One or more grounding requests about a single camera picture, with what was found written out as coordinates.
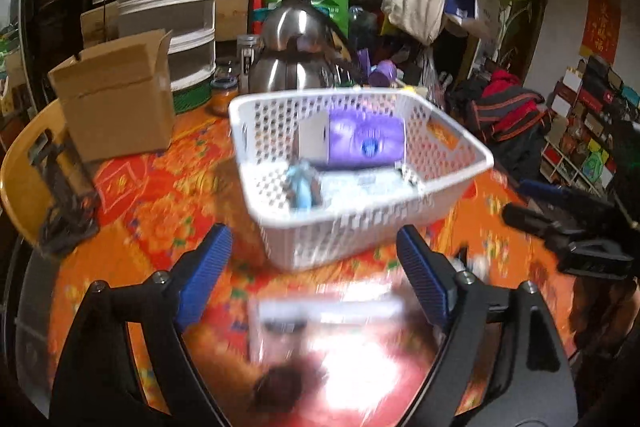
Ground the purple plastic item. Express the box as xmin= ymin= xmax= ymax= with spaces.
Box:
xmin=357 ymin=49 xmax=401 ymax=88

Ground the wooden chair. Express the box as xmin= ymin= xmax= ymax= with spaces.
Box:
xmin=0 ymin=99 xmax=73 ymax=248

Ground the green plastic basket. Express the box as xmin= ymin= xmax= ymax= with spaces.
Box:
xmin=172 ymin=82 xmax=212 ymax=114

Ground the black folding stand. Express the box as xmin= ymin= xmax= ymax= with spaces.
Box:
xmin=27 ymin=129 xmax=101 ymax=258

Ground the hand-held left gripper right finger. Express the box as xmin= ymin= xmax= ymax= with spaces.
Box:
xmin=396 ymin=224 xmax=581 ymax=427

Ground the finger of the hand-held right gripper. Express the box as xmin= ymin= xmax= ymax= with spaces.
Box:
xmin=501 ymin=203 xmax=601 ymax=254
xmin=517 ymin=179 xmax=616 ymax=219

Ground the red and black jacket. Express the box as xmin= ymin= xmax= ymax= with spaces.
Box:
xmin=467 ymin=69 xmax=554 ymax=180

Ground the light blue wipes pack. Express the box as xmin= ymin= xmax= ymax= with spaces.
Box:
xmin=317 ymin=169 xmax=417 ymax=208

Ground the red wall poster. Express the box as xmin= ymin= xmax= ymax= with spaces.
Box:
xmin=580 ymin=0 xmax=622 ymax=62

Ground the white hanging bag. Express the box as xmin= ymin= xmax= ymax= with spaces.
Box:
xmin=467 ymin=0 xmax=506 ymax=40

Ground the brown cardboard box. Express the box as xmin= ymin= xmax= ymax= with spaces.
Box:
xmin=215 ymin=0 xmax=251 ymax=42
xmin=80 ymin=4 xmax=121 ymax=48

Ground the white printed paper sheet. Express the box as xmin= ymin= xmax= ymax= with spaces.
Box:
xmin=247 ymin=296 xmax=407 ymax=364

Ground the white perforated plastic basket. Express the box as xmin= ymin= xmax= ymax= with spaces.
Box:
xmin=228 ymin=88 xmax=496 ymax=272

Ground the white storage shelf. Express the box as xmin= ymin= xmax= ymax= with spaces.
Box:
xmin=540 ymin=54 xmax=640 ymax=198

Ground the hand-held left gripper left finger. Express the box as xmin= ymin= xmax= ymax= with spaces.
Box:
xmin=50 ymin=223 xmax=233 ymax=427

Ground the red floral tablecloth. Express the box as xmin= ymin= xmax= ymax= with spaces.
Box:
xmin=15 ymin=94 xmax=581 ymax=418

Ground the orange sauce jar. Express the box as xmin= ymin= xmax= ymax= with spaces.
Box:
xmin=209 ymin=76 xmax=240 ymax=116

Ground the white rolled cloth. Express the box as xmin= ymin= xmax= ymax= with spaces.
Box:
xmin=450 ymin=247 xmax=498 ymax=280

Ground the clear glass jar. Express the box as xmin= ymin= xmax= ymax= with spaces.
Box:
xmin=236 ymin=34 xmax=262 ymax=92

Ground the open cardboard box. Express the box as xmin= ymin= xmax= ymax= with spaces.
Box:
xmin=47 ymin=29 xmax=177 ymax=164

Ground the stainless steel kettle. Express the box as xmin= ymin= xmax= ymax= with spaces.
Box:
xmin=248 ymin=0 xmax=351 ymax=94

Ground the blue grey cloth item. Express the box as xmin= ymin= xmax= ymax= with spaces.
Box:
xmin=284 ymin=159 xmax=326 ymax=210

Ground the purple tissue pack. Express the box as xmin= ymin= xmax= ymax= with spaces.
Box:
xmin=295 ymin=107 xmax=407 ymax=170

